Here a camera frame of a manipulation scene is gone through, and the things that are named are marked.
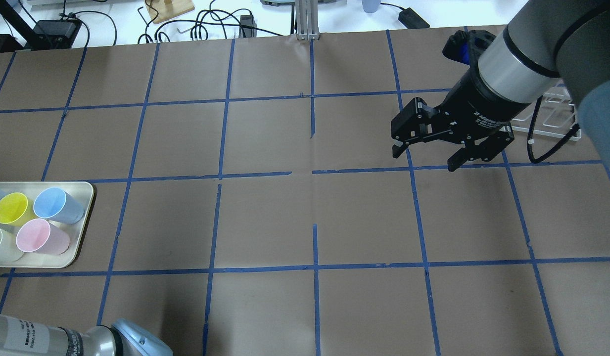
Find pink plastic cup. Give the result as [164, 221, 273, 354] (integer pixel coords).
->
[16, 219, 70, 256]

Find blue cup on desk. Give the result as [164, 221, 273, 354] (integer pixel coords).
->
[361, 0, 381, 13]

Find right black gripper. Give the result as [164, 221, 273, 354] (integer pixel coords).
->
[391, 79, 525, 172]

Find blue cup far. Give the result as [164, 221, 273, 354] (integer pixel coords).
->
[33, 187, 85, 224]

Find black camera cable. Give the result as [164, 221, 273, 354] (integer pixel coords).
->
[527, 96, 581, 165]

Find aluminium frame post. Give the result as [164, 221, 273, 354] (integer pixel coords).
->
[294, 0, 320, 41]

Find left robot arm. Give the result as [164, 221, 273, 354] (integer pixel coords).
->
[0, 314, 174, 356]

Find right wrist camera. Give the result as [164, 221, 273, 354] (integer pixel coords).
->
[441, 30, 496, 67]

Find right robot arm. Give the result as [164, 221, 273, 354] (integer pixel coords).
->
[391, 0, 610, 172]

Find cream white plastic cup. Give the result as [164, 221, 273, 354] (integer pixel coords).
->
[0, 227, 24, 262]

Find wooden stand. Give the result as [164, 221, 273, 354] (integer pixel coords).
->
[144, 0, 195, 23]

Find cream plastic tray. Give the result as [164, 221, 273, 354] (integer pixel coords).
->
[0, 181, 96, 269]

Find yellow plastic cup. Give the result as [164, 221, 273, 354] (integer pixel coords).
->
[0, 192, 38, 227]

